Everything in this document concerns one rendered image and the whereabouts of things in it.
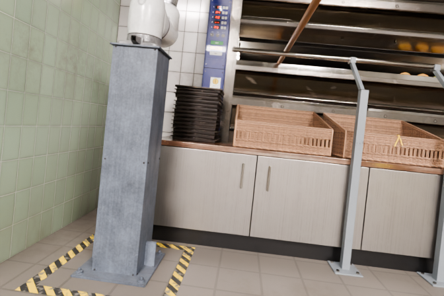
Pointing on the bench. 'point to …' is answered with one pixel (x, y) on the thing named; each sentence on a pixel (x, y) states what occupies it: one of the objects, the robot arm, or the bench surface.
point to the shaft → (314, 4)
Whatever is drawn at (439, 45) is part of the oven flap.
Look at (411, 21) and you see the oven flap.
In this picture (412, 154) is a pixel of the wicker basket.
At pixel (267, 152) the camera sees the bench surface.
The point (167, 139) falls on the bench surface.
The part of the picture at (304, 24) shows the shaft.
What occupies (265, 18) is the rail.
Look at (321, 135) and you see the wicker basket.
